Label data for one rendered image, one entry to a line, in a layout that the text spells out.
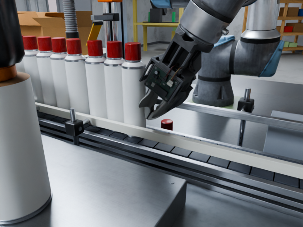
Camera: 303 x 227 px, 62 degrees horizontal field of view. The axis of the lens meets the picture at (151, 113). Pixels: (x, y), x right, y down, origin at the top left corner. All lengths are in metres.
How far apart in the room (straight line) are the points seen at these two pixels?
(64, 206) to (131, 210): 0.10
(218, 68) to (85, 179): 0.60
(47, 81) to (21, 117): 0.38
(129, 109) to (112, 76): 0.08
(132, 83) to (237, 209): 0.31
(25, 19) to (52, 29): 0.58
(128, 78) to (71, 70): 0.16
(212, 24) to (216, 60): 0.46
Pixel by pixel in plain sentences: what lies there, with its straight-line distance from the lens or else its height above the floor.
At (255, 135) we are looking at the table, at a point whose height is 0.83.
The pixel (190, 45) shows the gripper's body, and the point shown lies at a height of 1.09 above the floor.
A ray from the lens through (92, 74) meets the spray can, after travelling 0.59.
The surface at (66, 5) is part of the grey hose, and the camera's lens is 0.77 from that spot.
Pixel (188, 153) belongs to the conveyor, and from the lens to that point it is 0.52.
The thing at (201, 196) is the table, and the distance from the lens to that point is 0.49.
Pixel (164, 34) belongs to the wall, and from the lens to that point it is 10.24.
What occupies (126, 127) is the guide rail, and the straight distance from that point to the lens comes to 0.55.
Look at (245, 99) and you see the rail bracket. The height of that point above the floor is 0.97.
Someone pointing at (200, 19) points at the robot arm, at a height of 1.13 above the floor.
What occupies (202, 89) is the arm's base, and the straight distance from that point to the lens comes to 0.91.
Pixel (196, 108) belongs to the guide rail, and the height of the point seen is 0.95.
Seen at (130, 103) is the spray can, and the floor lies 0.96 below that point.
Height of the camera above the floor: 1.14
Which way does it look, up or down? 22 degrees down
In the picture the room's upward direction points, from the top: straight up
